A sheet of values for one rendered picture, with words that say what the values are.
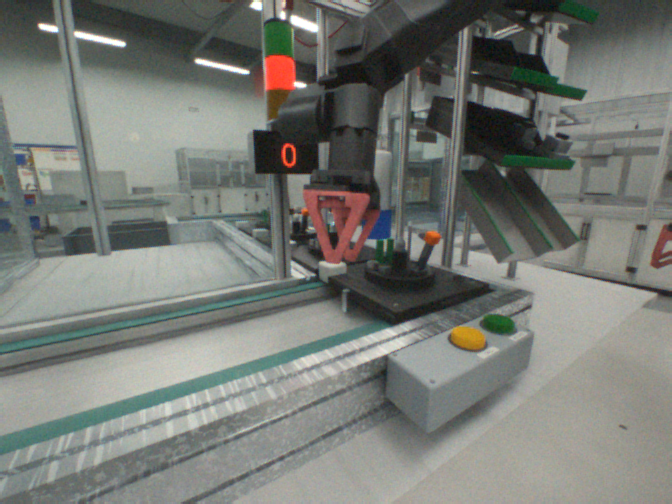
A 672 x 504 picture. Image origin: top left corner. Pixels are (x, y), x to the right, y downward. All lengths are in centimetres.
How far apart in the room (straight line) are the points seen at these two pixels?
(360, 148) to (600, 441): 45
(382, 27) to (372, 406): 44
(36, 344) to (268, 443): 36
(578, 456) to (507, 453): 8
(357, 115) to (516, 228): 56
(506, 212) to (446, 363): 54
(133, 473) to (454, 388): 30
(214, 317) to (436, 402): 37
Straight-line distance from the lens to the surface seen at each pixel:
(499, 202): 85
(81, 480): 32
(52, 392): 50
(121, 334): 55
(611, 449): 51
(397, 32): 41
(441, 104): 85
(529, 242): 81
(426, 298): 51
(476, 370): 39
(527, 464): 44
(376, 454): 40
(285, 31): 59
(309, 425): 36
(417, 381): 34
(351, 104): 37
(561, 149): 90
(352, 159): 34
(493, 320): 46
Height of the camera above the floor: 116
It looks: 14 degrees down
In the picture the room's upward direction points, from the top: straight up
